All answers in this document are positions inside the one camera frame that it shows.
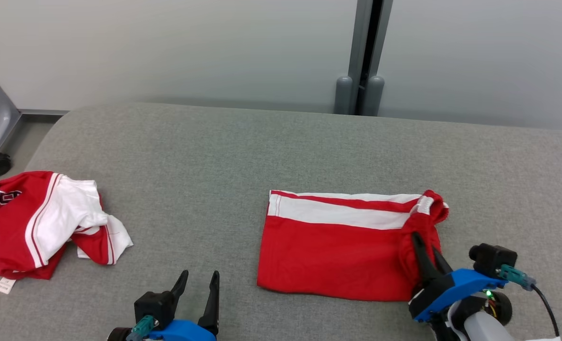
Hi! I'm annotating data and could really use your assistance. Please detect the left blue camera mount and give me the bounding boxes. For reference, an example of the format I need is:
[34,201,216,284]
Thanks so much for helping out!
[146,320,216,341]

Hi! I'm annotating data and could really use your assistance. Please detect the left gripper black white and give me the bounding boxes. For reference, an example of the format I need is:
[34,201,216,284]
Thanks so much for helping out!
[107,270,220,341]

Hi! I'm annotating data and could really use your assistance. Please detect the teal cable connector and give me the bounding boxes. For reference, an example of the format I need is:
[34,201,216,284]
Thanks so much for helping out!
[499,264,537,291]
[126,316,161,341]

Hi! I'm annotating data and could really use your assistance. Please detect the red white basketball jersey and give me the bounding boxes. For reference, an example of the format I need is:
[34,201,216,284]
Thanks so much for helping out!
[0,170,134,294]

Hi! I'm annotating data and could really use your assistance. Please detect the red white basketball shorts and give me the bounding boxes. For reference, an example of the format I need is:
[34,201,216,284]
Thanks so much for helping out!
[257,189,450,302]

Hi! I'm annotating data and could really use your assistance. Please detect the right blue camera mount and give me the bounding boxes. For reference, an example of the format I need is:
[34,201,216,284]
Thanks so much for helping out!
[412,269,508,323]

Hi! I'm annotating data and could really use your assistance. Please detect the left teal cable connector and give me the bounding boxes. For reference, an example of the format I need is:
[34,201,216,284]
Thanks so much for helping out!
[126,316,161,341]

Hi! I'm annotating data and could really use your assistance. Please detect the grey cylindrical bumper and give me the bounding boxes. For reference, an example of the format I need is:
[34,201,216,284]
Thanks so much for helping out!
[334,76,353,115]
[364,76,384,117]

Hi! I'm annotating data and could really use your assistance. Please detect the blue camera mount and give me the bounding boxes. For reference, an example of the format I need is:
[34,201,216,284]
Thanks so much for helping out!
[412,269,508,323]
[146,320,216,341]

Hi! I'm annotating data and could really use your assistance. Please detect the grey metal vertical post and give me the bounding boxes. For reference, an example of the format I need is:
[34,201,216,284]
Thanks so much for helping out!
[347,0,394,116]

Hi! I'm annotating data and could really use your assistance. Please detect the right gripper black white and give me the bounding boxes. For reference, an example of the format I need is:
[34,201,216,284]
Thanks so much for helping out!
[409,232,513,341]

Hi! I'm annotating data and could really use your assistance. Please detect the right thin black cable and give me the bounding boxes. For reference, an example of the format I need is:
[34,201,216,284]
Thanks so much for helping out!
[532,283,561,338]

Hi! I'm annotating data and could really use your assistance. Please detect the right teal cable connector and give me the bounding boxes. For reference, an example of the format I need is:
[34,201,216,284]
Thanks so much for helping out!
[499,264,537,291]

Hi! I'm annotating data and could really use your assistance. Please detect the grey metal floor rail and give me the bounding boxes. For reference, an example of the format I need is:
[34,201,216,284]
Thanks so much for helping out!
[20,109,68,117]

